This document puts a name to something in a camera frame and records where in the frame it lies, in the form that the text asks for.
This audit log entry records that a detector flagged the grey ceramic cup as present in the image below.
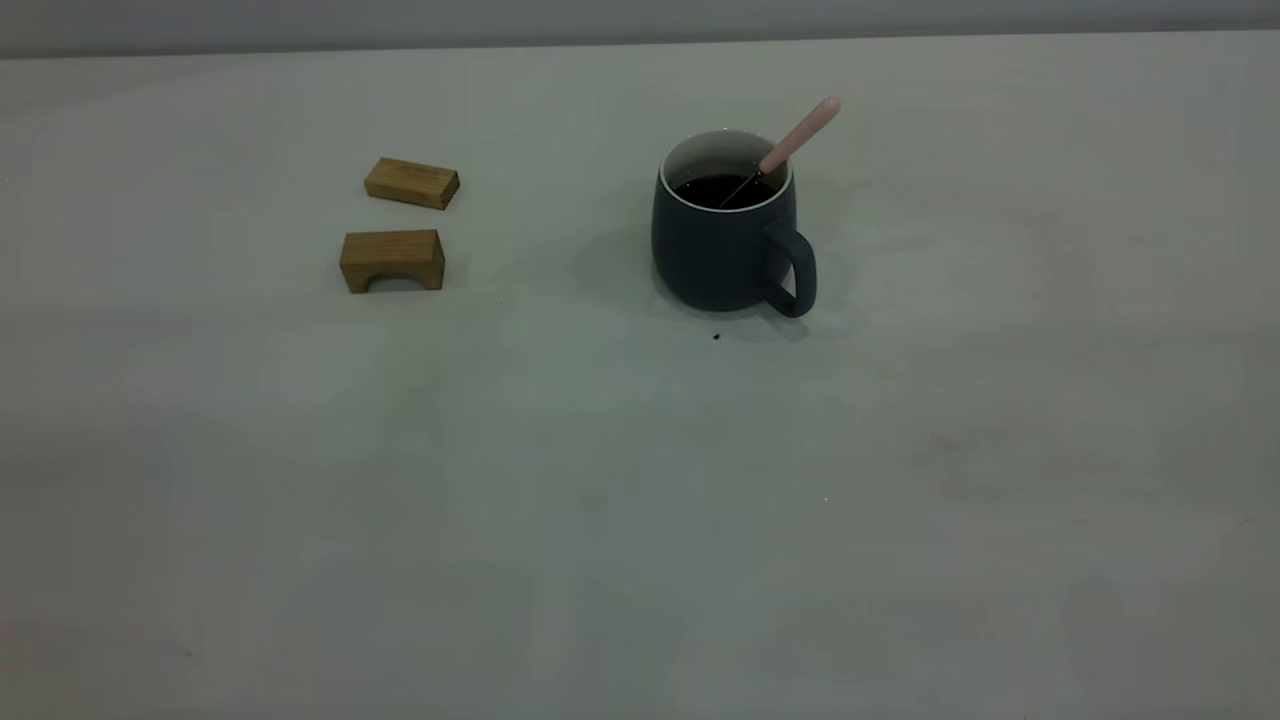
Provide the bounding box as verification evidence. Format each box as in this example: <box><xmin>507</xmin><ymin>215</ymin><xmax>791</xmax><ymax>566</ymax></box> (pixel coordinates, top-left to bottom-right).
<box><xmin>651</xmin><ymin>128</ymin><xmax>819</xmax><ymax>320</ymax></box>

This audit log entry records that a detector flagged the pink handled metal spoon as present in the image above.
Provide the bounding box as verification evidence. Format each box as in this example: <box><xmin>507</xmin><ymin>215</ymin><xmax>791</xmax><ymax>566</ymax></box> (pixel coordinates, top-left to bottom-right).
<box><xmin>719</xmin><ymin>96</ymin><xmax>843</xmax><ymax>210</ymax></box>

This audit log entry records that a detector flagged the dark coffee liquid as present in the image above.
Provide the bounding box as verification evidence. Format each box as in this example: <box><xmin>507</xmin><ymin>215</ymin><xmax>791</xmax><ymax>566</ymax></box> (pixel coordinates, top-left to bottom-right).
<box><xmin>674</xmin><ymin>174</ymin><xmax>779</xmax><ymax>210</ymax></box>

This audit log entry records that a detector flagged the arched wooden block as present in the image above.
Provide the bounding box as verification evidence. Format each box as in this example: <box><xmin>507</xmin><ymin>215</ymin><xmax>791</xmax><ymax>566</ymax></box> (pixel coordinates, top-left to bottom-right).
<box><xmin>339</xmin><ymin>229</ymin><xmax>446</xmax><ymax>294</ymax></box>

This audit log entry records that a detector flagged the rectangular wooden block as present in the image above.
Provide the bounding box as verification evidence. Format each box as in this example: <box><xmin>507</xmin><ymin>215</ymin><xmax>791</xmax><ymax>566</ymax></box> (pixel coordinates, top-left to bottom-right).
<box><xmin>363</xmin><ymin>156</ymin><xmax>461</xmax><ymax>211</ymax></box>

